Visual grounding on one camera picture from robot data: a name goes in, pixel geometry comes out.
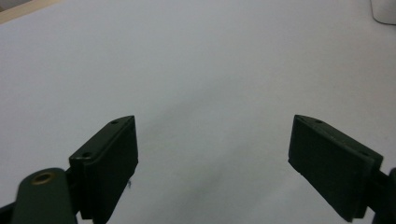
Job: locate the white container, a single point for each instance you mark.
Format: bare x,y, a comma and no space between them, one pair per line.
384,11

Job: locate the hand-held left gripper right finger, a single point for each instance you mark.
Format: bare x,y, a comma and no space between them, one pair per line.
330,168

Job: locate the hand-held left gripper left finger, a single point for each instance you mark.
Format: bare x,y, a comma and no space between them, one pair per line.
106,168

